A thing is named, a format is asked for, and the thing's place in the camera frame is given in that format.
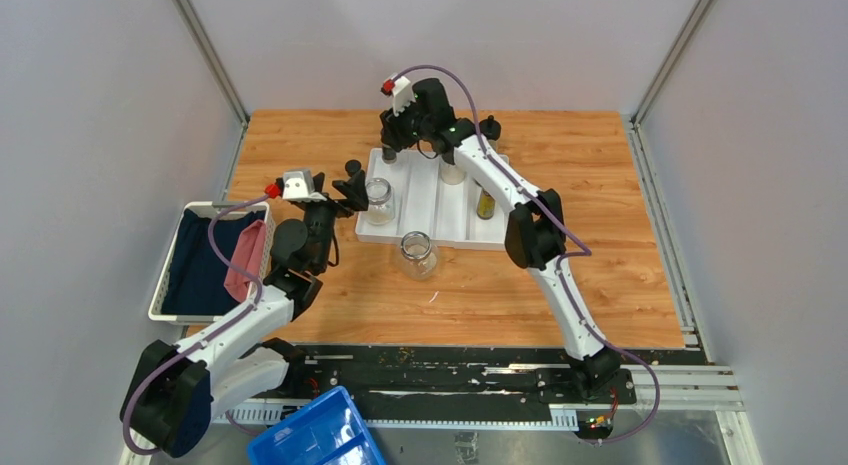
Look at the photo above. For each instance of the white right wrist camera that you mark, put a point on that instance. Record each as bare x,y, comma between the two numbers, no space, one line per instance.
402,94

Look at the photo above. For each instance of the black-lid shaker jar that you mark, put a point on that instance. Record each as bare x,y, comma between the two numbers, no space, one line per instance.
451,174
491,130

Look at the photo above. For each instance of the white divided tray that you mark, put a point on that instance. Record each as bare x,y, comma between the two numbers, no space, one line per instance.
423,202

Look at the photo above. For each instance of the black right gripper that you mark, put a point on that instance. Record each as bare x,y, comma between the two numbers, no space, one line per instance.
394,135

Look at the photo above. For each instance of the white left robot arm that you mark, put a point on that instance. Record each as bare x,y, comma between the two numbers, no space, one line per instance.
178,389

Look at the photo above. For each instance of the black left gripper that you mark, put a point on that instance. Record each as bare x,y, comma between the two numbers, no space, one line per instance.
353,191

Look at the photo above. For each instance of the pink cloth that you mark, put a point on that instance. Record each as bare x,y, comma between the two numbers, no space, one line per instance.
247,255

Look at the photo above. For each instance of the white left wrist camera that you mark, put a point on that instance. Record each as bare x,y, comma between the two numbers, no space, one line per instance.
299,186

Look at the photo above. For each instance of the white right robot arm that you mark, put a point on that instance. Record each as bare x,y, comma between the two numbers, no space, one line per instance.
535,237

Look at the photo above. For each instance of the dark blue cloth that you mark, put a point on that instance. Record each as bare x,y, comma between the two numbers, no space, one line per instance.
196,274

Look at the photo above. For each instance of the blue plastic bin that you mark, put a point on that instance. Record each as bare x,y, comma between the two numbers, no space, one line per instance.
329,430

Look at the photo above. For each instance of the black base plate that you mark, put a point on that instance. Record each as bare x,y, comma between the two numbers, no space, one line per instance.
453,384

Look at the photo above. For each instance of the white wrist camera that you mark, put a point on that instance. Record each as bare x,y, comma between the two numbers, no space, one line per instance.
299,186
402,94

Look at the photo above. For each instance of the clear glass jar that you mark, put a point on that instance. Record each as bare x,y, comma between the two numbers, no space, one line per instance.
417,255
381,204

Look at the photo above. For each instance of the small spice bottle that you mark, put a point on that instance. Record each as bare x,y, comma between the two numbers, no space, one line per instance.
389,156
353,167

